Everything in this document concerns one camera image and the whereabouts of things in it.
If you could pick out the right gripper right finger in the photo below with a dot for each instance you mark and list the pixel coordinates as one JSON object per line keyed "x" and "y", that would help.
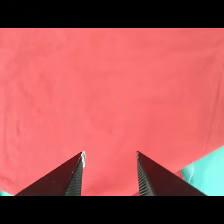
{"x": 160, "y": 181}

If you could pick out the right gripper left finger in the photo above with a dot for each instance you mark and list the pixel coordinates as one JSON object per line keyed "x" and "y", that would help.
{"x": 63, "y": 180}

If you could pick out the red T-shirt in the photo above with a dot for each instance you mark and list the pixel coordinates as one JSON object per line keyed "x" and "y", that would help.
{"x": 110, "y": 96}

